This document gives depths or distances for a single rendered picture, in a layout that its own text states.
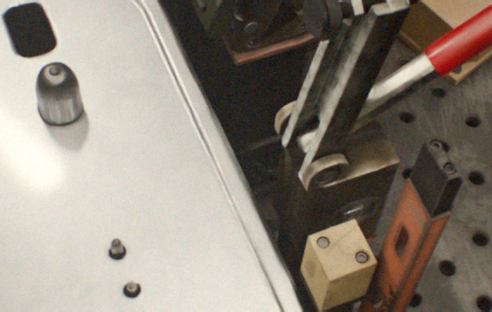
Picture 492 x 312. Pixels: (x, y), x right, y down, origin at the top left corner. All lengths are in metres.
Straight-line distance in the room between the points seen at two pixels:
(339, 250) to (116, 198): 0.17
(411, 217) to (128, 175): 0.24
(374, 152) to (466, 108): 0.47
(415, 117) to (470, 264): 0.18
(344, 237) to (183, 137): 0.17
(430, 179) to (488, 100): 0.64
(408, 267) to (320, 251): 0.06
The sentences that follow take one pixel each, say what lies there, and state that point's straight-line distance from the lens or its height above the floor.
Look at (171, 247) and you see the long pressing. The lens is 0.74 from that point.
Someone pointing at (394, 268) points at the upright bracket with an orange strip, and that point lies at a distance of 0.67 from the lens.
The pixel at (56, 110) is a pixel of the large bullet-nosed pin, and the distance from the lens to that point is 0.78.
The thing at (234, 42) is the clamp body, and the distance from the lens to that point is 0.87.
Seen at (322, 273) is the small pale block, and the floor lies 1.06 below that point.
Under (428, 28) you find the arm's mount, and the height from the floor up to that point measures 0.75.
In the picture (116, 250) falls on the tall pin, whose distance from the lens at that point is 0.73.
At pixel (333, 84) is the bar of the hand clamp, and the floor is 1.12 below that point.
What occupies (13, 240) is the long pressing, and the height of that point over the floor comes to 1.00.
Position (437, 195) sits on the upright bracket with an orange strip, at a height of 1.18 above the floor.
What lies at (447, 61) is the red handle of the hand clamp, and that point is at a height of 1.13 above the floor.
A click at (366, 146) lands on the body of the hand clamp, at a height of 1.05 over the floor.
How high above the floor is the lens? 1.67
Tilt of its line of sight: 60 degrees down
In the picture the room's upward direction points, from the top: 5 degrees clockwise
